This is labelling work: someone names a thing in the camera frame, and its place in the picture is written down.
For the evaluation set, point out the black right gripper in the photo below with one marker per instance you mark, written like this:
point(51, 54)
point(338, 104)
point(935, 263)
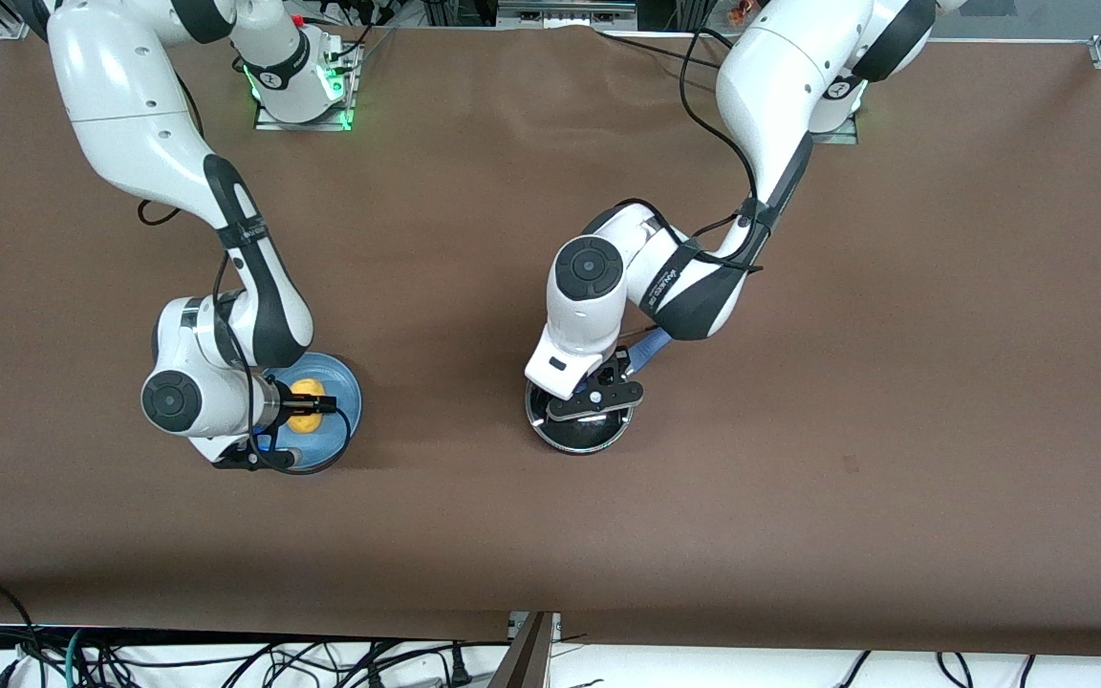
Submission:
point(291, 404)

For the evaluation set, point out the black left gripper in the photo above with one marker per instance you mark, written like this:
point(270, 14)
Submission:
point(622, 363)

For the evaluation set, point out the yellow potato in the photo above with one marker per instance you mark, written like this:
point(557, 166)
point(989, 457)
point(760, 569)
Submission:
point(307, 422)

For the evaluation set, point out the glass lid with blue knob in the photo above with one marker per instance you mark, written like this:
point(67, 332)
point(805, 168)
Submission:
point(579, 435)

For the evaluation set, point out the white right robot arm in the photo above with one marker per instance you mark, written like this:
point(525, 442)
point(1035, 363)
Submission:
point(130, 96)

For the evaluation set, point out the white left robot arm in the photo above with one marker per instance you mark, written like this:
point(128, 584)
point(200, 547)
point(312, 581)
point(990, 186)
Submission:
point(770, 86)

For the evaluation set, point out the blue round plate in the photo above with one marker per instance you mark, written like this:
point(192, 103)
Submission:
point(340, 382)

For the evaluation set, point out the brown table cover sheet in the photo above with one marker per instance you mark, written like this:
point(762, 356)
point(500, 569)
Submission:
point(512, 526)

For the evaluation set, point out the black power plug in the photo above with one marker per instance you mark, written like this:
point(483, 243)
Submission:
point(460, 666)

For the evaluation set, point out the colourful small objects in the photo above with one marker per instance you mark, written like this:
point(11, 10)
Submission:
point(742, 10)

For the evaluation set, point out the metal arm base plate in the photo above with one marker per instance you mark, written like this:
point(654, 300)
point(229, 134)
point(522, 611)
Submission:
point(307, 125)
point(842, 139)

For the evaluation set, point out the aluminium frame post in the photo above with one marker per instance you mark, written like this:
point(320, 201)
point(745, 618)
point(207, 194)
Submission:
point(527, 659)

